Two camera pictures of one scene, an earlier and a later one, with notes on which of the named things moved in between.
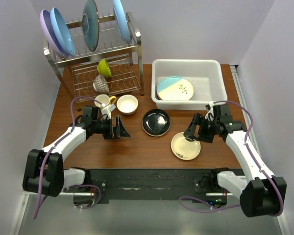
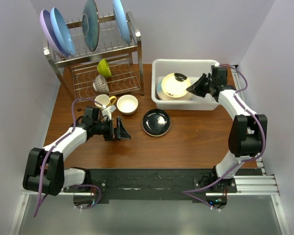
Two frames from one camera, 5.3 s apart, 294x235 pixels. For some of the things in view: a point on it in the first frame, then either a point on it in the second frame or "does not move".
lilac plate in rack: (51, 33) does not move
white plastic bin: (186, 84) does not move
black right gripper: (197, 120) -> (196, 88)
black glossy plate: (156, 122) does not move
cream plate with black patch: (183, 149) -> (175, 85)
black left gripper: (119, 130) does not move
